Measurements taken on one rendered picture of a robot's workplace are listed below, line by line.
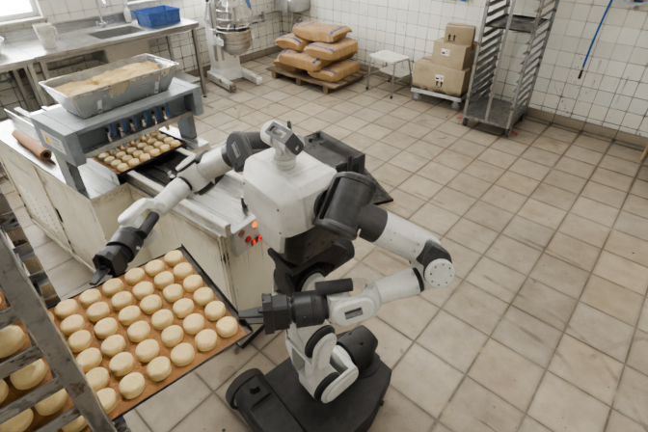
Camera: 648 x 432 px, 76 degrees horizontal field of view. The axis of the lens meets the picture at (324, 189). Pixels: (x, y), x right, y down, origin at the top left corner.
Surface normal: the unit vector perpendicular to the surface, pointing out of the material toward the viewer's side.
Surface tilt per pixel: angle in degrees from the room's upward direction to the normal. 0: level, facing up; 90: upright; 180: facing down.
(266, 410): 0
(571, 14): 90
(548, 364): 0
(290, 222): 86
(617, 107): 90
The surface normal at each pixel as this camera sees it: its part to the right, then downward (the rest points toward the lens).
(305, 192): 0.42, -0.33
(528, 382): 0.00, -0.82
